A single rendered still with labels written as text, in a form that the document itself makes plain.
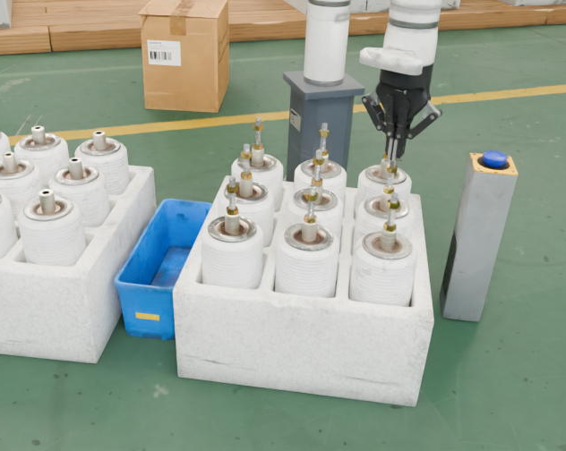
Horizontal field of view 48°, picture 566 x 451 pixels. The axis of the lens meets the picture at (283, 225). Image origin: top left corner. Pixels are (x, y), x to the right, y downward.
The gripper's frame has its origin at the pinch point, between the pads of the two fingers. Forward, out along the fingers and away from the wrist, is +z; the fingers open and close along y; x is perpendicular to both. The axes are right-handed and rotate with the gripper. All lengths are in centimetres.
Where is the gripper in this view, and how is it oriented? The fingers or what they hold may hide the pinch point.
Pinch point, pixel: (395, 148)
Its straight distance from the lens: 101.5
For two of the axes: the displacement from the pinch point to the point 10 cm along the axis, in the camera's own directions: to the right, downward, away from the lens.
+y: -8.3, -3.2, 4.6
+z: -0.4, 8.5, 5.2
